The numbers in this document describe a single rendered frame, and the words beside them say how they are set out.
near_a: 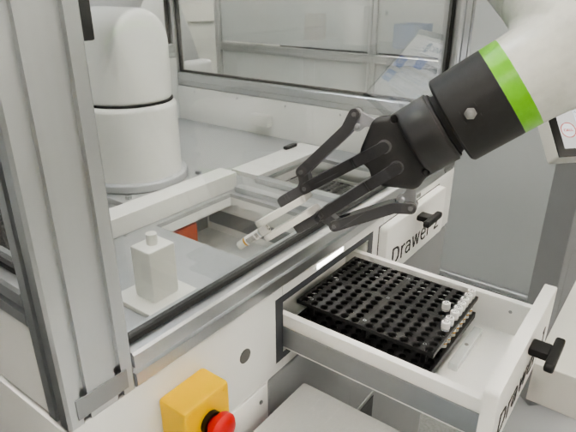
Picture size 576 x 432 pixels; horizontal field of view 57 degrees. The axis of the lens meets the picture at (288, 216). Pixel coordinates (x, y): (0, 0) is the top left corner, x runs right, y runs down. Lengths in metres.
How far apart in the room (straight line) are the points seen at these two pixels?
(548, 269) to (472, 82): 1.34
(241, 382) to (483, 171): 1.92
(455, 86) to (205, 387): 0.43
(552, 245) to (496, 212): 0.80
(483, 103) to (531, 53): 0.06
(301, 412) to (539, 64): 0.57
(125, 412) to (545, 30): 0.56
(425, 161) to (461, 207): 2.07
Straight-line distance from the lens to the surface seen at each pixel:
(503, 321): 0.92
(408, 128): 0.54
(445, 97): 0.53
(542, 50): 0.52
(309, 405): 0.85
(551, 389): 0.91
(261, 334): 0.77
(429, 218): 1.11
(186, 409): 0.64
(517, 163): 2.47
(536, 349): 0.78
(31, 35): 0.46
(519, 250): 2.60
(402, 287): 0.87
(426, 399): 0.73
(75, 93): 0.48
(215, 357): 0.71
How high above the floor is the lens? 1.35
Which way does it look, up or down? 24 degrees down
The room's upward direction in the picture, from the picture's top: straight up
